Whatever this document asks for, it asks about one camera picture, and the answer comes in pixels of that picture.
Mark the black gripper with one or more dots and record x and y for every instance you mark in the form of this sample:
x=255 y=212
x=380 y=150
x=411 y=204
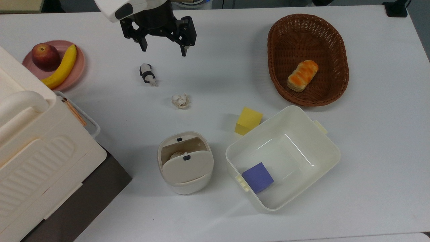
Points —
x=155 y=17

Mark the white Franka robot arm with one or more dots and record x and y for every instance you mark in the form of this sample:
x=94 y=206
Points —
x=116 y=8

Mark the crumpled paper inside trash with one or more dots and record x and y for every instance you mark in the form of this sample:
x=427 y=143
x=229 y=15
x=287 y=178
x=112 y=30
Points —
x=176 y=155

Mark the white desktop trash can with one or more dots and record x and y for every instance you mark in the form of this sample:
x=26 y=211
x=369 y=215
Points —
x=185 y=163

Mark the small panda toy figure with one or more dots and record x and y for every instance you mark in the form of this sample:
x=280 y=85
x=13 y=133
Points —
x=147 y=74

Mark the crumpled white paper ball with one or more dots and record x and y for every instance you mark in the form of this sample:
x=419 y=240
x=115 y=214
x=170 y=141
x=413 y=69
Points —
x=180 y=100

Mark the pink plate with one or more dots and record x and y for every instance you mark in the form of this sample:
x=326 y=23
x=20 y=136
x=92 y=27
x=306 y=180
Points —
x=75 y=67

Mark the yellow banana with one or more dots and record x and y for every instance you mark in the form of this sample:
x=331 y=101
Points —
x=63 y=68

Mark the clear plastic tray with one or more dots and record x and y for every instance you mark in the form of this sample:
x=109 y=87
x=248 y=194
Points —
x=88 y=122

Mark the orange pencil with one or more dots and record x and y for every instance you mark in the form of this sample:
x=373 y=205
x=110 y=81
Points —
x=74 y=112

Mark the yellow foam cube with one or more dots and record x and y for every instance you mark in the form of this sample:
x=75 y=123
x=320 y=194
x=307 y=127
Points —
x=248 y=121

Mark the red apple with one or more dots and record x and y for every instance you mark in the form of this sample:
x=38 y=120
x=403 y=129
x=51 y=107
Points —
x=45 y=56

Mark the orange striped bread loaf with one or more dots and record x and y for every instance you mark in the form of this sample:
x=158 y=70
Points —
x=302 y=75

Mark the brown wicker basket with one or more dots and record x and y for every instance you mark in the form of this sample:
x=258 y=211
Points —
x=307 y=59

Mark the purple foam cube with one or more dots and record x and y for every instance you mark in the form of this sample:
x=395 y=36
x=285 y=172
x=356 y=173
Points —
x=257 y=177

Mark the white plastic storage bin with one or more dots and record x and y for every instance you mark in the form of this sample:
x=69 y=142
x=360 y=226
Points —
x=283 y=158

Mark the cream plastic storage cabinet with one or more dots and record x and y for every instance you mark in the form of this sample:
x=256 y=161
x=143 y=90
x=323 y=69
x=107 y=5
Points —
x=37 y=151

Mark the dark grey base board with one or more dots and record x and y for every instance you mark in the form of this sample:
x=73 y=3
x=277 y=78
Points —
x=90 y=198

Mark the black clamp mount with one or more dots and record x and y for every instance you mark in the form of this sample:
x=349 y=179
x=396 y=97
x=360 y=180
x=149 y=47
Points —
x=396 y=8

